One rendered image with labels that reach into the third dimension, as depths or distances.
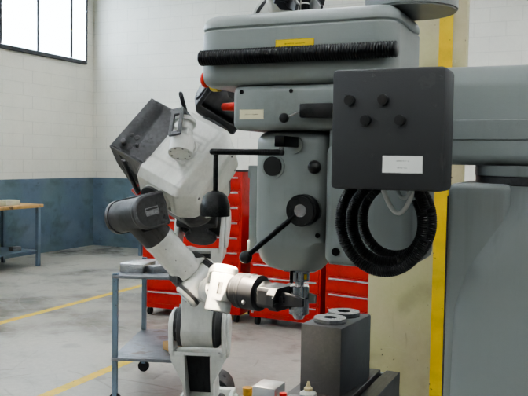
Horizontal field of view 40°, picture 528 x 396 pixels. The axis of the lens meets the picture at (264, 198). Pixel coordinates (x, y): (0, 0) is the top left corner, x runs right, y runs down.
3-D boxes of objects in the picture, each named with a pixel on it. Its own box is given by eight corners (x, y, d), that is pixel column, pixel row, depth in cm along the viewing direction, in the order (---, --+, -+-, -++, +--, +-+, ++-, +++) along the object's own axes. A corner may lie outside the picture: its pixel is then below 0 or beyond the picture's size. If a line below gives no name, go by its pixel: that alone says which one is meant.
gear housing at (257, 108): (230, 130, 166) (231, 85, 166) (273, 133, 188) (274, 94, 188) (375, 130, 152) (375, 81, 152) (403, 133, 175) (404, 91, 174)
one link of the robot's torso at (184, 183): (119, 215, 234) (88, 155, 203) (182, 138, 247) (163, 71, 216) (193, 260, 224) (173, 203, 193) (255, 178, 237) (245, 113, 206)
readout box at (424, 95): (327, 188, 130) (330, 68, 129) (343, 187, 138) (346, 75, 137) (441, 192, 122) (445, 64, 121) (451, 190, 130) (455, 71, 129)
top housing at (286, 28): (192, 86, 169) (193, 16, 168) (243, 96, 193) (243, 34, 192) (394, 80, 150) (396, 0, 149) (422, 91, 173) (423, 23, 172)
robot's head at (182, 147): (171, 164, 202) (166, 146, 194) (176, 133, 207) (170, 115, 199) (195, 164, 201) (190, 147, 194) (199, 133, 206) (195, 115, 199)
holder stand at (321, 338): (299, 390, 202) (300, 318, 201) (331, 371, 221) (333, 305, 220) (339, 397, 196) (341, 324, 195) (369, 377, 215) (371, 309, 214)
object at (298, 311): (313, 314, 174) (313, 289, 173) (296, 316, 171) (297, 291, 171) (301, 310, 178) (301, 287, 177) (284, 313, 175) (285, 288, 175)
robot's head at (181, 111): (177, 151, 202) (163, 136, 196) (181, 125, 206) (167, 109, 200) (197, 147, 200) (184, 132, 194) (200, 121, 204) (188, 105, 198)
